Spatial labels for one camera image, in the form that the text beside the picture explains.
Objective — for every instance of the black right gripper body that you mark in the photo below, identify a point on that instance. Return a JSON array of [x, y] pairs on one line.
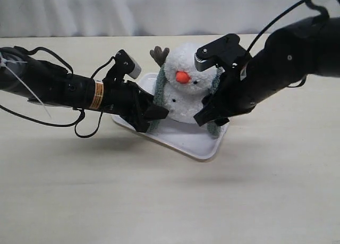
[[239, 91]]

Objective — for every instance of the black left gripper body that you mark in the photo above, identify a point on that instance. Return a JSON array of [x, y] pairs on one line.
[[127, 100]]

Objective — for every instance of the green fuzzy scarf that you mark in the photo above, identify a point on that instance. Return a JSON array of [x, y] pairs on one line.
[[182, 90]]

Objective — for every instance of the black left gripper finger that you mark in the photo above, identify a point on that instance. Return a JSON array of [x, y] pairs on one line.
[[139, 122], [155, 112]]

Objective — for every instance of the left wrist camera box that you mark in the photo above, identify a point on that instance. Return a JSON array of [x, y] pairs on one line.
[[126, 65]]

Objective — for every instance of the white snowman plush toy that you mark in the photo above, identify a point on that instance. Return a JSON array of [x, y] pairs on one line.
[[180, 56]]

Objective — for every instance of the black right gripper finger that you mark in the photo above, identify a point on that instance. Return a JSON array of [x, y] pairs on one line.
[[210, 114]]

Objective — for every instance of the white plastic tray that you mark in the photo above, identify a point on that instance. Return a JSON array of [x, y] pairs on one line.
[[200, 143]]

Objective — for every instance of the white backdrop curtain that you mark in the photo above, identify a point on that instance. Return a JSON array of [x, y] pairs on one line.
[[65, 18]]

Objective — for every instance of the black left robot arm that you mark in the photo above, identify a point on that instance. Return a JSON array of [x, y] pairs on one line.
[[44, 78]]

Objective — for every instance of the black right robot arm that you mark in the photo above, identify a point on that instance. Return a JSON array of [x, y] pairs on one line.
[[289, 55]]

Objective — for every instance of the white zip tie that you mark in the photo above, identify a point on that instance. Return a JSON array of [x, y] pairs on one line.
[[16, 78]]

